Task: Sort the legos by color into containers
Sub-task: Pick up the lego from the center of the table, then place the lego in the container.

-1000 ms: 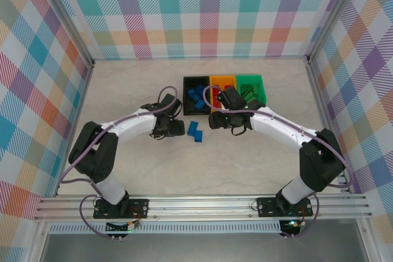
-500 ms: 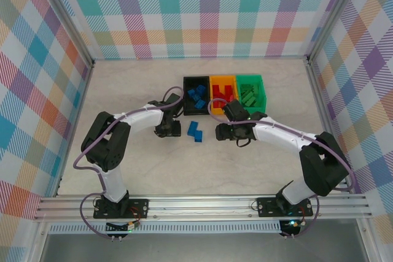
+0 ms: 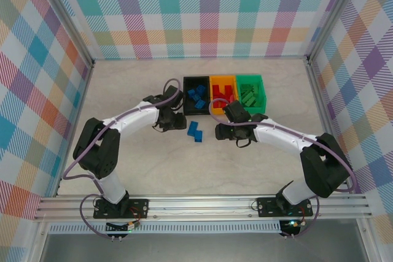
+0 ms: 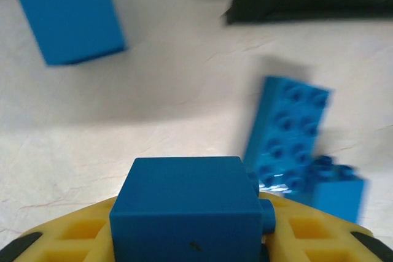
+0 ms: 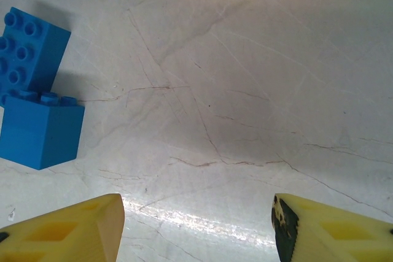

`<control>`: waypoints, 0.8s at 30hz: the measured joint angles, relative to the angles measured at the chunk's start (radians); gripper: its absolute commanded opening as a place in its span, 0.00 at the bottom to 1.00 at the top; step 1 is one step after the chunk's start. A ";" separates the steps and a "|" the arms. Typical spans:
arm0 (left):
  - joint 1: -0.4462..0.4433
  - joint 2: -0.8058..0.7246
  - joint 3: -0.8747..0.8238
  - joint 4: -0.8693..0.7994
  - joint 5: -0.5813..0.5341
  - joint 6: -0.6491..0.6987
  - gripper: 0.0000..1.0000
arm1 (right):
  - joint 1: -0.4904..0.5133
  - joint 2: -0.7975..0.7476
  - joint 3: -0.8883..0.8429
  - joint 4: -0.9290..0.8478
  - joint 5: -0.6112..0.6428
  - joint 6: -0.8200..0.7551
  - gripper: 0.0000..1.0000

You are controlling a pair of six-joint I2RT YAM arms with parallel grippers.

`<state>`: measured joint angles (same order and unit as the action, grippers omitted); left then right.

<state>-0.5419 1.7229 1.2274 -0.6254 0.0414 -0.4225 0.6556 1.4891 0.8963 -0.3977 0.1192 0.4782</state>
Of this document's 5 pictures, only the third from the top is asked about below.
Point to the orange plastic bin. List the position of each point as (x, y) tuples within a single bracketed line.
[(216, 111)]

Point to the aluminium frame leg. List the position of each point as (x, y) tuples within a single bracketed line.
[(367, 243), (36, 243)]

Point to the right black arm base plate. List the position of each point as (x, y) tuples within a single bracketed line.
[(267, 206)]

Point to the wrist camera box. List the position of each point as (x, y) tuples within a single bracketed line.
[(174, 98), (237, 110)]

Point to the green plastic bin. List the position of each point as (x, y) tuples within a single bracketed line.
[(262, 102)]

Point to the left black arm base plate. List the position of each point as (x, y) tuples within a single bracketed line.
[(138, 208)]

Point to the long red lego brick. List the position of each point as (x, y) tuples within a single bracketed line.
[(216, 90)]

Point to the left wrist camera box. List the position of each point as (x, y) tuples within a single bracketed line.
[(174, 98)]

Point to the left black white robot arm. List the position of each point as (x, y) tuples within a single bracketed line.
[(132, 117)]

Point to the black plastic bin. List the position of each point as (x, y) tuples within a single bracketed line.
[(188, 110)]

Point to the thin aluminium frame rail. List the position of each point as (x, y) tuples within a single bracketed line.
[(138, 59)]

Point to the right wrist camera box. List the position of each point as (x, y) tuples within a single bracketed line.
[(237, 110)]

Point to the aluminium mounting rail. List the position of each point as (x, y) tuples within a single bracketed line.
[(199, 210)]

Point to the small black electronics board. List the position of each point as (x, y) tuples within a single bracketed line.
[(290, 224), (118, 228)]

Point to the aluminium frame post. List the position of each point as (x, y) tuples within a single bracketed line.
[(69, 19), (335, 13)]

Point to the aluminium side rail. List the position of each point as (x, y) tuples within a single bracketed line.
[(319, 96), (82, 102)]

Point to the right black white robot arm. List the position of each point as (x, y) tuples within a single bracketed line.
[(285, 137)]

